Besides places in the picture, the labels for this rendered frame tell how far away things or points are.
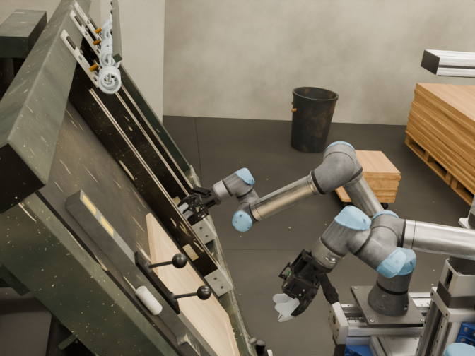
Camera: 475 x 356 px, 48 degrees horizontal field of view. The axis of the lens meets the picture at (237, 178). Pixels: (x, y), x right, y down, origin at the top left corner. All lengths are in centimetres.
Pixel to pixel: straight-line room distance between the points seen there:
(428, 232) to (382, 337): 78
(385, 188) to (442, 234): 359
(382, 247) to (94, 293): 67
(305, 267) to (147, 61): 424
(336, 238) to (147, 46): 425
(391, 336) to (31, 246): 148
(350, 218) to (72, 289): 64
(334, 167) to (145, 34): 372
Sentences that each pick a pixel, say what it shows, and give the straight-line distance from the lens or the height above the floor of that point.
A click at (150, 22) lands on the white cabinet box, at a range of 531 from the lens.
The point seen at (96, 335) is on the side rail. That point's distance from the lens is 114.
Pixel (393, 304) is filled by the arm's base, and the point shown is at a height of 109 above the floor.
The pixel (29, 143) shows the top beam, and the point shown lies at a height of 191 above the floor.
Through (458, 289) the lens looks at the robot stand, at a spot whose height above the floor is 132.
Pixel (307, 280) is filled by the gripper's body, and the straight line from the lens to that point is 137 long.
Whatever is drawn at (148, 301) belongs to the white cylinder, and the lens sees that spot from 137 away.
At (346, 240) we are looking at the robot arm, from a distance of 130.
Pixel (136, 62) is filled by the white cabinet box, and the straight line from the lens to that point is 540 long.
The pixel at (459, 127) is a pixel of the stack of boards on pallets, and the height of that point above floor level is 62.
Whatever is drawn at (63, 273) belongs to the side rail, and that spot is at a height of 168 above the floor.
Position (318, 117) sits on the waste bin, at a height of 44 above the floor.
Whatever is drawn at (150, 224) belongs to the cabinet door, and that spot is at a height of 136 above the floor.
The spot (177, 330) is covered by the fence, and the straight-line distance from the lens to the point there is 148.
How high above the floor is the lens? 227
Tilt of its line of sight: 25 degrees down
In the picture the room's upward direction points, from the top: 5 degrees clockwise
